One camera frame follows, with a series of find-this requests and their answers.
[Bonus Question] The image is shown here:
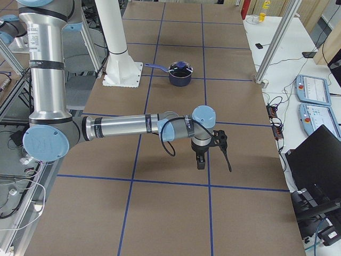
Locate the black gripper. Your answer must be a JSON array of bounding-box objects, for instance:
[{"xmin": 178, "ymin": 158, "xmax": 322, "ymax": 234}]
[{"xmin": 191, "ymin": 138, "xmax": 210, "ymax": 170}]

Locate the dark blue saucepan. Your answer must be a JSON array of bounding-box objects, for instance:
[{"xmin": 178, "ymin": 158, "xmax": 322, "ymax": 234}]
[{"xmin": 145, "ymin": 61, "xmax": 193, "ymax": 87}]

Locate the glass lid blue knob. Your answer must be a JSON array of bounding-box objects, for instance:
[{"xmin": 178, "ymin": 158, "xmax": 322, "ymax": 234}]
[{"xmin": 168, "ymin": 61, "xmax": 193, "ymax": 77}]

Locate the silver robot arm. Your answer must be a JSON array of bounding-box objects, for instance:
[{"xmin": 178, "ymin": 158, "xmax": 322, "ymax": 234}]
[
  {"xmin": 1, "ymin": 14, "xmax": 27, "ymax": 45},
  {"xmin": 18, "ymin": 1, "xmax": 224, "ymax": 170}
]

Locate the brown paper table mat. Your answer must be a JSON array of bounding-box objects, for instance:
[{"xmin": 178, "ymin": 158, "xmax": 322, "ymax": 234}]
[{"xmin": 26, "ymin": 2, "xmax": 304, "ymax": 255}]

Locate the black orange usb hub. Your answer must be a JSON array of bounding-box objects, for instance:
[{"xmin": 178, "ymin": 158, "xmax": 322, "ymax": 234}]
[{"xmin": 266, "ymin": 105, "xmax": 284, "ymax": 141}]

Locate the black laptop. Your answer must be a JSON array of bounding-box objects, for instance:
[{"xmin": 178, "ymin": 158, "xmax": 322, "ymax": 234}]
[{"xmin": 285, "ymin": 125, "xmax": 340, "ymax": 199}]

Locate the lower blue teach pendant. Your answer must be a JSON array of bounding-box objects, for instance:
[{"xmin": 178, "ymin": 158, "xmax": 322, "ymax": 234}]
[{"xmin": 298, "ymin": 103, "xmax": 340, "ymax": 139}]

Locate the blue teach pendant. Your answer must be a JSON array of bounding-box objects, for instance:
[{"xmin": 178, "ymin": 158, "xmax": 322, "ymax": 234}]
[
  {"xmin": 298, "ymin": 103, "xmax": 340, "ymax": 139},
  {"xmin": 295, "ymin": 74, "xmax": 331, "ymax": 106}
]

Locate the small black puck device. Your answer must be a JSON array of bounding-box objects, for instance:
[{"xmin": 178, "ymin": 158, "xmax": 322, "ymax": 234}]
[{"xmin": 255, "ymin": 43, "xmax": 263, "ymax": 49}]

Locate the upper blue teach pendant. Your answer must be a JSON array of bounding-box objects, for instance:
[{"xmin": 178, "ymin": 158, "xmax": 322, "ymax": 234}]
[{"xmin": 295, "ymin": 74, "xmax": 331, "ymax": 106}]

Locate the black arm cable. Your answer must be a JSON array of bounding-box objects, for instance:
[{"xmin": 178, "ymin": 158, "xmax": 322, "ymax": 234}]
[{"xmin": 158, "ymin": 116, "xmax": 232, "ymax": 172}]

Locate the aluminium frame post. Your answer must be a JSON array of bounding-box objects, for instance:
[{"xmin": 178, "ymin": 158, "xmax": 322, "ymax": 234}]
[{"xmin": 255, "ymin": 0, "xmax": 302, "ymax": 89}]

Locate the white pillar with base plate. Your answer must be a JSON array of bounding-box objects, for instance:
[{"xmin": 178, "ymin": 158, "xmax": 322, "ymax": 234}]
[{"xmin": 95, "ymin": 0, "xmax": 143, "ymax": 88}]

